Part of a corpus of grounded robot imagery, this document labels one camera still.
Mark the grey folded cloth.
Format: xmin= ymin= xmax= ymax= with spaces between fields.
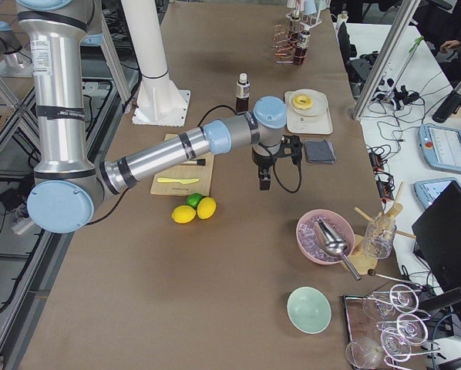
xmin=304 ymin=139 xmax=336 ymax=164

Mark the wooden cutting board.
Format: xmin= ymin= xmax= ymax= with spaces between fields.
xmin=150 ymin=153 xmax=214 ymax=197

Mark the copper wire bottle rack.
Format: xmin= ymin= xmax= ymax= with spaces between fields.
xmin=272 ymin=10 xmax=303 ymax=64

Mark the metal ice scoop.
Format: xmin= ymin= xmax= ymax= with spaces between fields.
xmin=315 ymin=219 xmax=362 ymax=281

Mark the tea bottle white cap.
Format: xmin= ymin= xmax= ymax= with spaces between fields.
xmin=235 ymin=72 xmax=251 ymax=113

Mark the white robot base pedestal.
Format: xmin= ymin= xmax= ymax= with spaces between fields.
xmin=122 ymin=0 xmax=190 ymax=127

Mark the mint green bowl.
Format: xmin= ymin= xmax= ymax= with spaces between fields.
xmin=287 ymin=286 xmax=331 ymax=335

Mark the yellow plastic knife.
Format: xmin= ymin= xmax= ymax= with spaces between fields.
xmin=156 ymin=177 xmax=200 ymax=185

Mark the aluminium frame post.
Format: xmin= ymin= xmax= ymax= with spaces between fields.
xmin=352 ymin=0 xmax=420 ymax=121

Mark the black monitor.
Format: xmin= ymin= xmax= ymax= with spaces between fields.
xmin=412 ymin=181 xmax=461 ymax=291

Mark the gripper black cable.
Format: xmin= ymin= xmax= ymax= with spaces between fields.
xmin=271 ymin=153 xmax=303 ymax=194

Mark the metal glass tray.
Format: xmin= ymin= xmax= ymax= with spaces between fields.
xmin=343 ymin=296 xmax=440 ymax=369

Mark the clear glass mug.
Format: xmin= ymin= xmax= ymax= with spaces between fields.
xmin=362 ymin=215 xmax=396 ymax=259

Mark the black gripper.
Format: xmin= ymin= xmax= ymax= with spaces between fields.
xmin=251 ymin=135 xmax=303 ymax=190

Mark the whole yellow lemon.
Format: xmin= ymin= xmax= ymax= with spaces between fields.
xmin=171 ymin=205 xmax=197 ymax=224

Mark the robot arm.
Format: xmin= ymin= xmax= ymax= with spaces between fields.
xmin=17 ymin=1 xmax=302 ymax=234

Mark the teach pendant tablet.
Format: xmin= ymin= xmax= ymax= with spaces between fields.
xmin=418 ymin=124 xmax=461 ymax=173

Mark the white round plate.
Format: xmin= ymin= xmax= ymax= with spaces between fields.
xmin=288 ymin=89 xmax=328 ymax=117

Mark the cream bunny tray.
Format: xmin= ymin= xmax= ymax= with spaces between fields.
xmin=284 ymin=91 xmax=333 ymax=135

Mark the glazed donut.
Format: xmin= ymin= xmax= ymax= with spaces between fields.
xmin=292 ymin=94 xmax=313 ymax=110

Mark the round wooden stand base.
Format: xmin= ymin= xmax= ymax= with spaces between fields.
xmin=348 ymin=234 xmax=378 ymax=275

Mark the pink ice bowl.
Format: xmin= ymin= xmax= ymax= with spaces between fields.
xmin=296 ymin=209 xmax=355 ymax=265

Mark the black thermos bottle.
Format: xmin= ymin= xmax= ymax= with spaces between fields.
xmin=432 ymin=81 xmax=461 ymax=123

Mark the green lime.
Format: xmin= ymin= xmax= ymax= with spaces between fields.
xmin=186 ymin=193 xmax=204 ymax=208

